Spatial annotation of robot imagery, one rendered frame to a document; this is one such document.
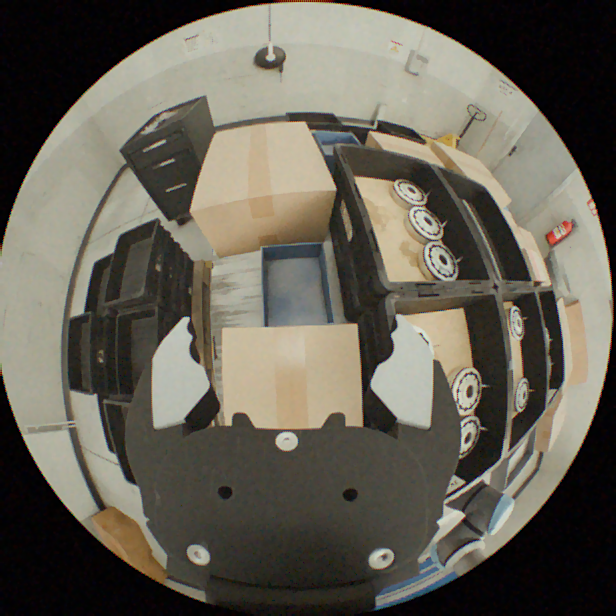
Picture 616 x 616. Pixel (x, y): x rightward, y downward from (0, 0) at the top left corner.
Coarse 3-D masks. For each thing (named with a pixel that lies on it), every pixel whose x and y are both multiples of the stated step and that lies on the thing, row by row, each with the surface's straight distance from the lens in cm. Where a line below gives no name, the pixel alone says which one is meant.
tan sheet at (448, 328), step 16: (416, 320) 42; (432, 320) 44; (448, 320) 48; (464, 320) 52; (432, 336) 44; (448, 336) 47; (464, 336) 51; (448, 352) 47; (464, 352) 51; (448, 368) 46
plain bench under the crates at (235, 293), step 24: (216, 264) 58; (240, 264) 55; (216, 288) 54; (240, 288) 52; (336, 288) 51; (216, 312) 52; (240, 312) 50; (336, 312) 49; (216, 336) 51; (216, 360) 50; (216, 384) 51
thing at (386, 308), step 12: (468, 288) 40; (480, 288) 43; (492, 288) 48; (384, 300) 28; (396, 300) 28; (408, 300) 30; (420, 300) 31; (384, 312) 28; (384, 324) 28; (504, 324) 48; (384, 336) 28; (504, 336) 48; (384, 348) 29; (504, 348) 48; (504, 432) 53; (504, 444) 55; (492, 468) 54; (456, 492) 47
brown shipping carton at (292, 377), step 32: (224, 352) 33; (256, 352) 31; (288, 352) 31; (320, 352) 31; (352, 352) 32; (224, 384) 33; (256, 384) 31; (288, 384) 31; (320, 384) 31; (352, 384) 32; (224, 416) 34; (256, 416) 32; (288, 416) 32; (320, 416) 32; (352, 416) 33
